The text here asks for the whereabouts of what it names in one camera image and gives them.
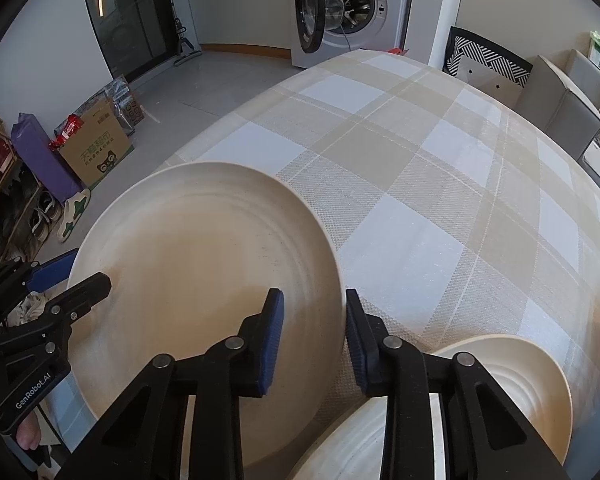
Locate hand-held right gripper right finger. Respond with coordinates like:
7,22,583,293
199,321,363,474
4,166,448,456
345,287,573,480

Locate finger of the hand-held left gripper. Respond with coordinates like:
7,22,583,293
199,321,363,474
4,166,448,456
0,247,81,295
0,272,112,350

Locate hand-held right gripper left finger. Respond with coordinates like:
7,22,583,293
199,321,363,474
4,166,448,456
55,287,285,480

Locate person's left hand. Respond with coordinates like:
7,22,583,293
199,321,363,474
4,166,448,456
17,417,41,451

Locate white sneakers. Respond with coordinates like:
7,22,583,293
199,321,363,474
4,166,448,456
29,191,64,257

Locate white green slipper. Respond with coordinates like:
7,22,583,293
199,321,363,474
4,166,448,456
56,186,92,244

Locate cardboard box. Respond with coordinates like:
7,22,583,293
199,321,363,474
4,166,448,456
59,97,135,189

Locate red snack bag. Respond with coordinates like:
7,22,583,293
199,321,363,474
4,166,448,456
49,113,84,149

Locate beige checkered tablecloth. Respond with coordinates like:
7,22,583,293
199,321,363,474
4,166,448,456
45,50,600,480

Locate patterned foil bag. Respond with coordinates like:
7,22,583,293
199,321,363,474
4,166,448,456
76,74,147,137

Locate dark glass door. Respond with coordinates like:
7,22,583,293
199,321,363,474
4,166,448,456
78,0,174,84

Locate black white patterned box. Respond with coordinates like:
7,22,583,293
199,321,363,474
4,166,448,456
444,26,534,104

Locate grey sofa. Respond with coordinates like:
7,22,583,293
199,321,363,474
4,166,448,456
514,48,600,177

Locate white kitchen counter cabinet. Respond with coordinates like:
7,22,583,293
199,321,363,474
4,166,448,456
182,0,302,59

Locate white washing machine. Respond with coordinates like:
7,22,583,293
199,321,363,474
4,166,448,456
291,0,414,70

